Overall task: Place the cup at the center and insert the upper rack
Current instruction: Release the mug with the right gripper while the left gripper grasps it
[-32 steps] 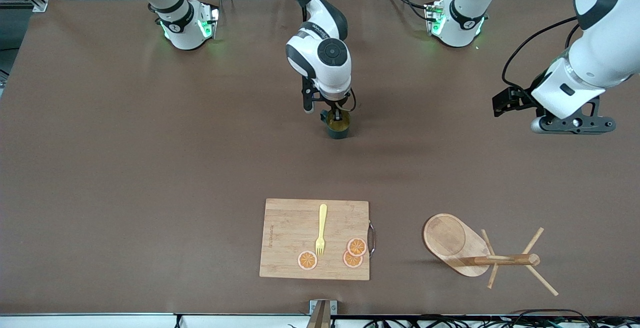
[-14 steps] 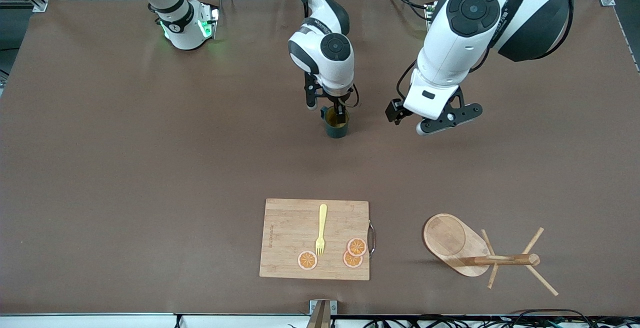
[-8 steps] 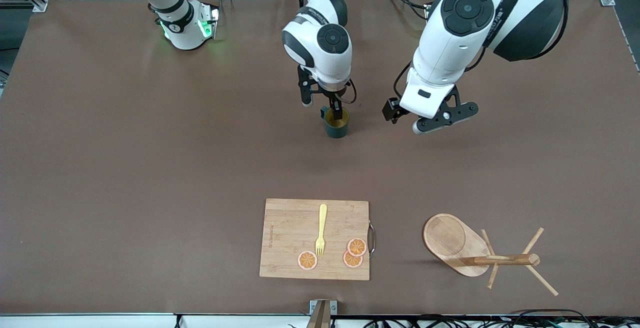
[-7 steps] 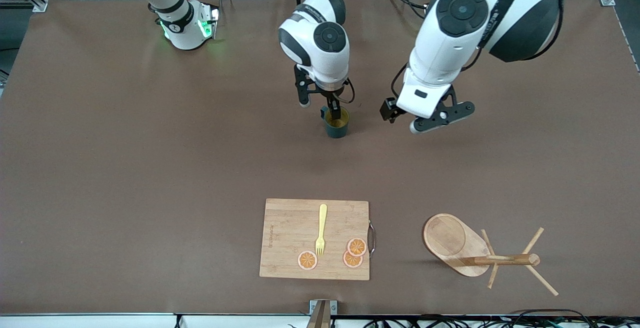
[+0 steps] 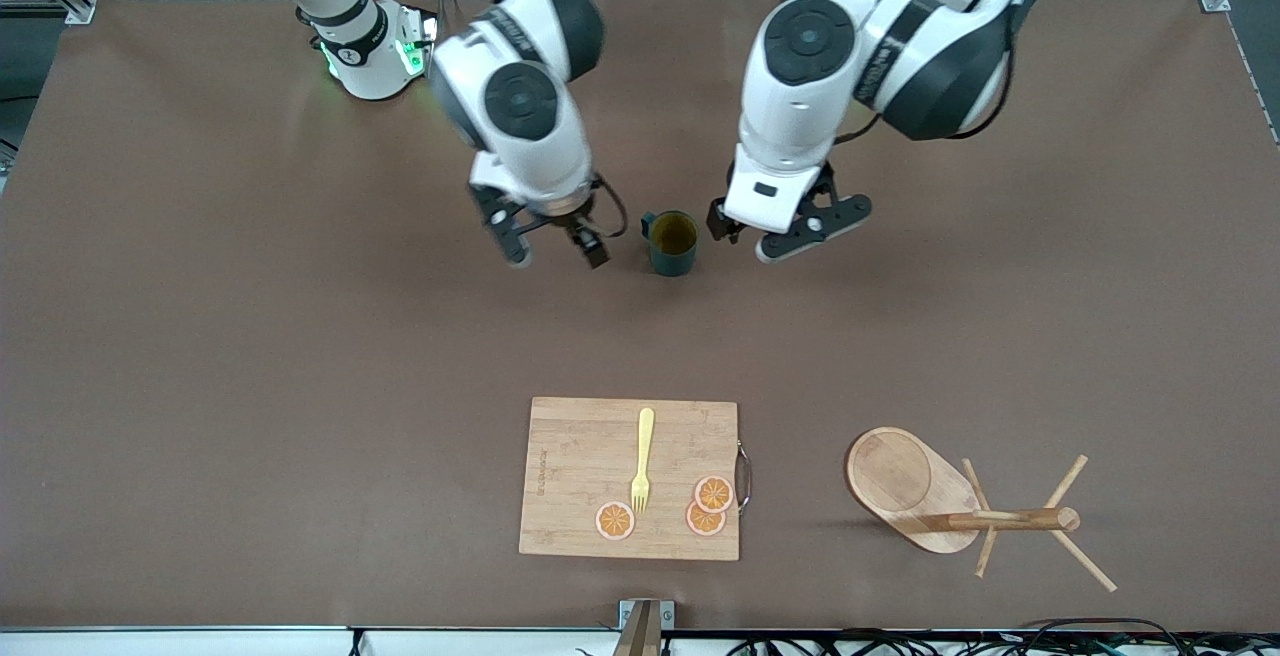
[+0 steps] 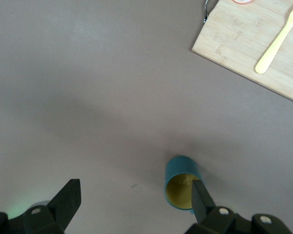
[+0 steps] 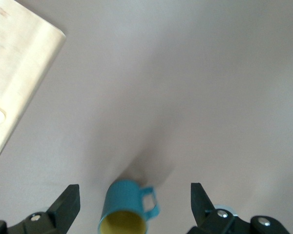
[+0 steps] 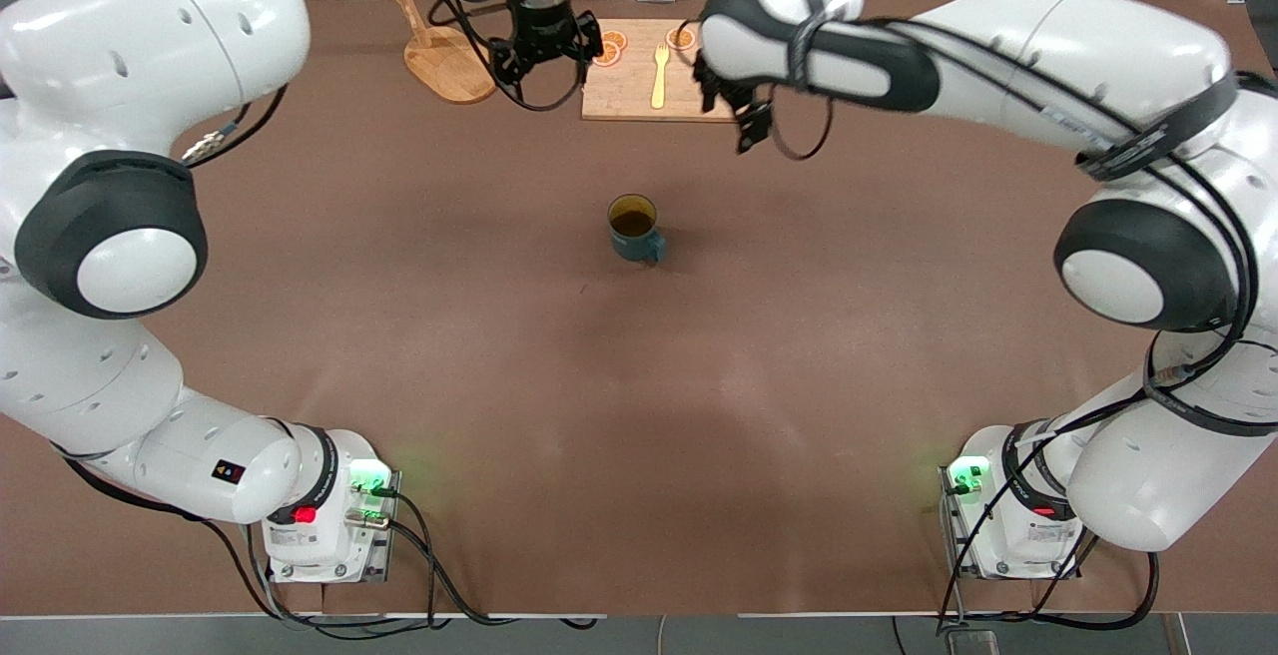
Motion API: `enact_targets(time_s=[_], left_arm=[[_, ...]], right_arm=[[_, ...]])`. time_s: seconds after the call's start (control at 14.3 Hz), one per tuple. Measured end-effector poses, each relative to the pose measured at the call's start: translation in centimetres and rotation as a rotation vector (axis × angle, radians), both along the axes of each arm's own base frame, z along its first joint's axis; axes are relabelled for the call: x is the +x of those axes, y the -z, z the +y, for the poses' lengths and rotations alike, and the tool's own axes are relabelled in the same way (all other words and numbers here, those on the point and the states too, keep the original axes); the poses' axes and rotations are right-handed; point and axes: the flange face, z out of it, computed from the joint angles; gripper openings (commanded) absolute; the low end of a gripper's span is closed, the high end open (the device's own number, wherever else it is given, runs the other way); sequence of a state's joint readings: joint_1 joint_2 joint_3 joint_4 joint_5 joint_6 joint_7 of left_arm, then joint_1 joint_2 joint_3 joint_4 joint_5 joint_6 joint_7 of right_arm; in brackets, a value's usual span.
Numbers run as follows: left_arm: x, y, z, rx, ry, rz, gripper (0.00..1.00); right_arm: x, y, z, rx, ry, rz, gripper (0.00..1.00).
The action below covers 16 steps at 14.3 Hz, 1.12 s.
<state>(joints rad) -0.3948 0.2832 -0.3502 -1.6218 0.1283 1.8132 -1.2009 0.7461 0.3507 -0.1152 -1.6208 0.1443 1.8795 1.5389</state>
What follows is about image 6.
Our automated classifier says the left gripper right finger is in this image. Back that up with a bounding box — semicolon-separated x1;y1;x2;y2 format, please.
185;179;293;234

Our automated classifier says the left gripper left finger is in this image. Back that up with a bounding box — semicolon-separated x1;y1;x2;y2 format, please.
0;178;82;234

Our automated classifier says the teal cup yellow inside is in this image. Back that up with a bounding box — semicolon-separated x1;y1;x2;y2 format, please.
164;155;206;215

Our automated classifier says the yellow plastic fork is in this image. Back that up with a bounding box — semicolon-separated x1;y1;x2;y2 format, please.
255;0;293;75

